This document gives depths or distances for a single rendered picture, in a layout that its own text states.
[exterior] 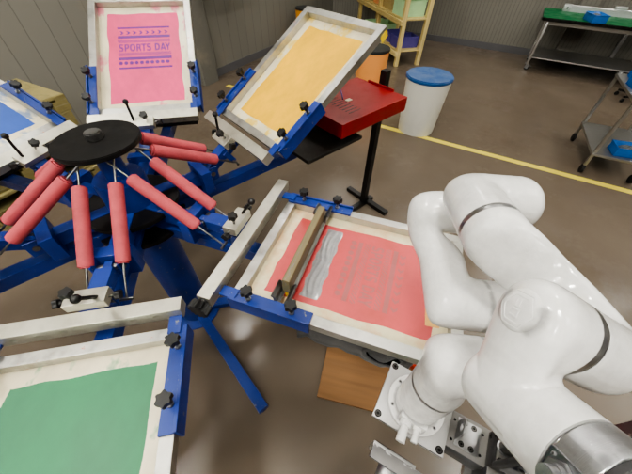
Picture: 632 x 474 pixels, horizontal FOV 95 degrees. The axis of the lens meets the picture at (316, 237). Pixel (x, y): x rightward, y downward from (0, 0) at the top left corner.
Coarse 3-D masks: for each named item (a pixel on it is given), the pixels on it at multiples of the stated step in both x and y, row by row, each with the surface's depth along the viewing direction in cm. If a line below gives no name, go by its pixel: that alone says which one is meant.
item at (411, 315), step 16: (288, 256) 119; (304, 272) 114; (336, 272) 114; (272, 288) 109; (416, 288) 110; (320, 304) 105; (336, 304) 105; (352, 304) 105; (400, 304) 105; (416, 304) 105; (368, 320) 101; (384, 320) 101; (400, 320) 101; (416, 320) 101; (416, 336) 97
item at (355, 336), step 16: (288, 208) 134; (304, 208) 136; (368, 224) 130; (384, 224) 128; (400, 224) 128; (272, 240) 120; (256, 256) 115; (256, 272) 111; (320, 320) 97; (336, 336) 95; (352, 336) 93; (368, 336) 93; (384, 352) 92; (400, 352) 90; (416, 352) 90
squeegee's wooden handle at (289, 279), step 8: (320, 208) 124; (320, 216) 120; (312, 224) 117; (320, 224) 123; (312, 232) 114; (304, 240) 111; (312, 240) 117; (304, 248) 108; (296, 256) 106; (304, 256) 110; (296, 264) 103; (288, 272) 101; (296, 272) 105; (288, 280) 99; (288, 288) 101
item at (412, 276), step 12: (300, 228) 130; (324, 228) 130; (336, 228) 130; (300, 240) 125; (348, 240) 126; (360, 240) 126; (372, 240) 126; (384, 240) 126; (408, 252) 121; (408, 264) 117; (408, 276) 113; (420, 276) 113
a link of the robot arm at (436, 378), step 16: (432, 336) 49; (448, 336) 47; (464, 336) 47; (432, 352) 46; (448, 352) 44; (464, 352) 44; (416, 368) 55; (432, 368) 45; (448, 368) 43; (416, 384) 54; (432, 384) 46; (448, 384) 43; (432, 400) 50; (448, 400) 46; (464, 400) 51
